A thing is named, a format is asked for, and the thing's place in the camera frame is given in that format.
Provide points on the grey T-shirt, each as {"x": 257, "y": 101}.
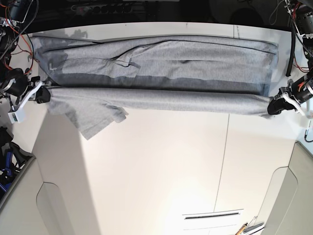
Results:
{"x": 94, "y": 83}

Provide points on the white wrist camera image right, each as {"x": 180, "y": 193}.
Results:
{"x": 308, "y": 124}

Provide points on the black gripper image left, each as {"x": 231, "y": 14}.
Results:
{"x": 17, "y": 88}

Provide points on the black power strip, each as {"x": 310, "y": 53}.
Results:
{"x": 102, "y": 9}

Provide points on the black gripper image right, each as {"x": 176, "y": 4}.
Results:
{"x": 292, "y": 96}

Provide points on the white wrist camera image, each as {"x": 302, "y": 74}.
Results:
{"x": 17, "y": 116}
{"x": 308, "y": 124}

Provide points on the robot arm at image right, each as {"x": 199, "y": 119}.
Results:
{"x": 301, "y": 15}

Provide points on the blue and black clutter left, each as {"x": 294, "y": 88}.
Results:
{"x": 12, "y": 160}

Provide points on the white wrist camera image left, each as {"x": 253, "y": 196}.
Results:
{"x": 17, "y": 116}

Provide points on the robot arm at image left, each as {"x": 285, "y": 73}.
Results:
{"x": 15, "y": 18}

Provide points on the yellow pencil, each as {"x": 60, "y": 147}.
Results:
{"x": 241, "y": 229}

